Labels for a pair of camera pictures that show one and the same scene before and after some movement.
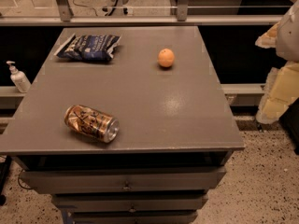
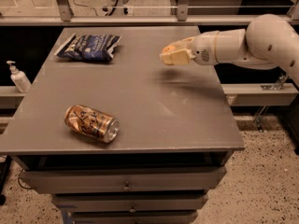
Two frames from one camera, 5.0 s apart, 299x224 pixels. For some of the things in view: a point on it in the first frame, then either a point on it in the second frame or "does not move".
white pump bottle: x=19 y=78 does not move
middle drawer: x=129 y=202 does not move
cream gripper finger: x=269 y=39 -> x=184 y=44
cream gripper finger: x=281 y=91 -> x=177 y=57
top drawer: x=122 y=180 does not move
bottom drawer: x=134 y=217 does not move
